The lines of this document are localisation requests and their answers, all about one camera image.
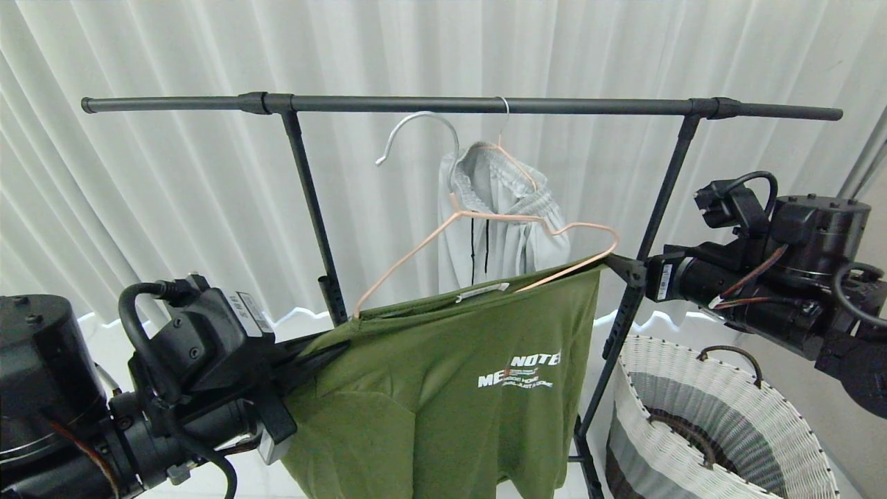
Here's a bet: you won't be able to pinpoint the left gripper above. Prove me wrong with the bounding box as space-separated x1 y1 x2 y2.
173 336 300 466

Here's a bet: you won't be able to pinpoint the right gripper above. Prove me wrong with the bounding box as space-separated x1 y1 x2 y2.
644 239 773 310

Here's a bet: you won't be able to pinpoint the green printed t-shirt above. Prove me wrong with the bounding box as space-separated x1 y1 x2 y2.
281 265 602 499

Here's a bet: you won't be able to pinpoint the pale grey shorts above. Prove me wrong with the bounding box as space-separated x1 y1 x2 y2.
438 141 572 295

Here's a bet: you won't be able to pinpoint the pink clothes hanger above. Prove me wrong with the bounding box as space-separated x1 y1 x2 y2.
353 111 620 319
478 97 539 193

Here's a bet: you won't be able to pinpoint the white laundry basket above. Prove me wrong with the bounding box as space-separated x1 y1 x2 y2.
605 335 841 499

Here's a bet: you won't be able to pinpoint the black clothes rack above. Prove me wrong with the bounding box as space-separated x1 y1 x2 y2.
81 92 844 499

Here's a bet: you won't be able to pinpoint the white curtain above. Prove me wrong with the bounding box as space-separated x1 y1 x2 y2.
0 0 887 347

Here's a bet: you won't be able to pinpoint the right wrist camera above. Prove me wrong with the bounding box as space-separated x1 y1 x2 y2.
694 179 771 240

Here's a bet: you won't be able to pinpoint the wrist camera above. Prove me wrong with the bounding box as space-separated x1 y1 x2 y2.
694 179 771 240
128 272 278 406

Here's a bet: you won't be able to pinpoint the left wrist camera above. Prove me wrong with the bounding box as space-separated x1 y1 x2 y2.
128 272 278 406

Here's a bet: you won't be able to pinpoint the black cable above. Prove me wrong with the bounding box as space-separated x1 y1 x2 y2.
118 281 238 499
832 262 887 328
721 170 779 217

